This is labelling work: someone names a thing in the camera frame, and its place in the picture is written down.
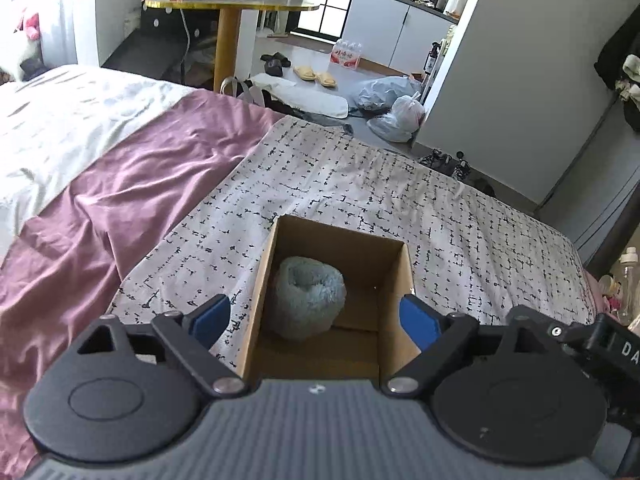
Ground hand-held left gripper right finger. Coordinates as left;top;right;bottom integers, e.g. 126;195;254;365
381;294;556;396

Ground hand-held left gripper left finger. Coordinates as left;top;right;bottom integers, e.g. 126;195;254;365
75;294;249;396

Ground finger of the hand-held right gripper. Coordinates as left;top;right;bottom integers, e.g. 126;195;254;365
547;321;601;348

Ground brown cardboard box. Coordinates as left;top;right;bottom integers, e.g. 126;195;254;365
235;214;423;383

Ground fluffy grey-blue cloth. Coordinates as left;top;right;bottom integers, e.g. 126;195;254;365
267;256;347;342

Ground pink frilled bedding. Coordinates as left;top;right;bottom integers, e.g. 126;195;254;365
581;265;608;313

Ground clear plastic bottle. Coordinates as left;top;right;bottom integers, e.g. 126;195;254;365
616;247;640;322

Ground black chair back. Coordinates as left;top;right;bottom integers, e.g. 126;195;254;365
584;191;640;275

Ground pink bed sheet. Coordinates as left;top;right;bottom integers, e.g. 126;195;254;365
0;89;286;480

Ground black-patterned white blanket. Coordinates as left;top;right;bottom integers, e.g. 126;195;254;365
111;115;598;376

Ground white plastic bag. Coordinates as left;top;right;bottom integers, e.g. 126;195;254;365
367;92;426;142

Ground grey plastic bag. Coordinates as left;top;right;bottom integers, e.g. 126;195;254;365
350;76;424;114

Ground white floor mat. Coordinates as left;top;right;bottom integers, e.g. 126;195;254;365
250;72;350;119

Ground white quilt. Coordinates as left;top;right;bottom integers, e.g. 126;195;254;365
0;64;197;257

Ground pair of black slippers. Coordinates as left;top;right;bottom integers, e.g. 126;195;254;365
260;52;292;77

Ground shrink-wrapped water bottle pack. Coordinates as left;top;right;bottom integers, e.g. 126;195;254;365
330;38;364;70

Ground hanging black and white clothes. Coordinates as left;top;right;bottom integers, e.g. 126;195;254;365
594;10;640;132

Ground white kitchen cabinet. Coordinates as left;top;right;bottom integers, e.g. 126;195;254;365
344;0;459;79

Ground black white-dotted cabinet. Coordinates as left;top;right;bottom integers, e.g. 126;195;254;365
137;7;221;42

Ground round gold-edged table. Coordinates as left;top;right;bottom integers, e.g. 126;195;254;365
142;0;321;95

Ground pink and white plush toy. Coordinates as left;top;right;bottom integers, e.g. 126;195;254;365
10;7;45;82

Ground black cables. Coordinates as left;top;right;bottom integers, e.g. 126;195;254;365
419;149;472;179

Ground white bag handle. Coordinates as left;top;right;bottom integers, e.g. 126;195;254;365
220;76;267;107

